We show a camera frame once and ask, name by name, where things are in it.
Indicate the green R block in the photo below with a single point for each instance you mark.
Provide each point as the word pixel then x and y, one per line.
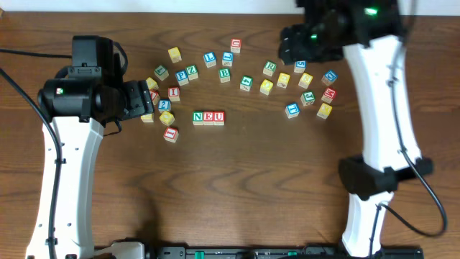
pixel 269 68

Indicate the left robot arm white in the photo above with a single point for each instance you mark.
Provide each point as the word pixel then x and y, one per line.
pixel 77 105

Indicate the green 4 block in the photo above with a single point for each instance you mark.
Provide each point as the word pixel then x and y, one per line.
pixel 246 83

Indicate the yellow O block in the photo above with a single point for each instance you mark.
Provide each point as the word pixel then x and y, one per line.
pixel 167 118

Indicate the yellow block near 4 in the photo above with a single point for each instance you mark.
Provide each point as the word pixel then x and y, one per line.
pixel 266 87

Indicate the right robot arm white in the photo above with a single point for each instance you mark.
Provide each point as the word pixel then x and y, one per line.
pixel 371 37

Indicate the yellow block top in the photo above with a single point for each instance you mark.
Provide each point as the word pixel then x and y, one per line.
pixel 174 54

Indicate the blue L block right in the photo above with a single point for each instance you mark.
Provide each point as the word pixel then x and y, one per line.
pixel 227 59

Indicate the green J block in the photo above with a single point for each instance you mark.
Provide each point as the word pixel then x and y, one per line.
pixel 307 98

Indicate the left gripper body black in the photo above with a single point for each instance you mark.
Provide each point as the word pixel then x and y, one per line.
pixel 142 99

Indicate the blue L block left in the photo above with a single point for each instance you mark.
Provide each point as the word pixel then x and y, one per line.
pixel 209 59

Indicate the blue 2 block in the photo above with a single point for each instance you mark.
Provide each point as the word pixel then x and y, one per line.
pixel 164 105

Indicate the blue T block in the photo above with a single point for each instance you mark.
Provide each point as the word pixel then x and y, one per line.
pixel 292 110

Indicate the yellow S block right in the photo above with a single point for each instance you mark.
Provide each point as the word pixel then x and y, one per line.
pixel 305 80

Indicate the green 7 block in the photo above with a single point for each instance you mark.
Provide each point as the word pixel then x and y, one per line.
pixel 161 72

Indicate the yellow X block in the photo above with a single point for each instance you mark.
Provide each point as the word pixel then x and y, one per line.
pixel 324 111

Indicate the red u block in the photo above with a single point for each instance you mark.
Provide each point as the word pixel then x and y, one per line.
pixel 219 118
pixel 236 45

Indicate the red I block upper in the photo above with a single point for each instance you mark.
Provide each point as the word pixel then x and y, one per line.
pixel 174 93

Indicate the green Z block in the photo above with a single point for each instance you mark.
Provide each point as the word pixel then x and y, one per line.
pixel 192 72

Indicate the green B block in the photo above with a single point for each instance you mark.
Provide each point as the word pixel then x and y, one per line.
pixel 224 75

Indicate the yellow block centre right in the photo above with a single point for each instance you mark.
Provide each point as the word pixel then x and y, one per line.
pixel 283 80

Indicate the red E block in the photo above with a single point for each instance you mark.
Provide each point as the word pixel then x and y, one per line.
pixel 208 118

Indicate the red I block lower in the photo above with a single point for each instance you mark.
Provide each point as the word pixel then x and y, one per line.
pixel 171 134

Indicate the blue 5 block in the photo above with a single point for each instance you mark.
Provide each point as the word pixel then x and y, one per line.
pixel 300 66

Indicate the blue P block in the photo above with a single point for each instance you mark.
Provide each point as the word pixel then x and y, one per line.
pixel 182 77

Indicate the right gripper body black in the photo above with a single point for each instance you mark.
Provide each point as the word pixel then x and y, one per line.
pixel 291 44

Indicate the red M block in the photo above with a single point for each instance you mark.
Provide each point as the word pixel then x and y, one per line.
pixel 329 95

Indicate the blue l block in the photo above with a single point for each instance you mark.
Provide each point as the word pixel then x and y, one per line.
pixel 227 59
pixel 209 59

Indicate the yellow C block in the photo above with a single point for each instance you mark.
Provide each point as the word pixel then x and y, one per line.
pixel 147 118

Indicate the red A block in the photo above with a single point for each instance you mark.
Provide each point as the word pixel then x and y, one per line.
pixel 155 97

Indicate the yellow s block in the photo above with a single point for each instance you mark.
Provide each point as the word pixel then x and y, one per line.
pixel 152 84
pixel 305 80

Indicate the green N block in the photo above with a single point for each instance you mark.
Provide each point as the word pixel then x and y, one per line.
pixel 197 118

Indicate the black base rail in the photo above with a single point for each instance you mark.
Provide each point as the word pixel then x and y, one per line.
pixel 135 248

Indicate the red U block top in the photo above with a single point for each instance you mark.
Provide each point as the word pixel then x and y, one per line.
pixel 236 45

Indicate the blue Q block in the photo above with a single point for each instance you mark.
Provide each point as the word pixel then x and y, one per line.
pixel 329 77

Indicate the red i block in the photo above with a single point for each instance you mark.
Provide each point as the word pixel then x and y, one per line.
pixel 174 93
pixel 171 134

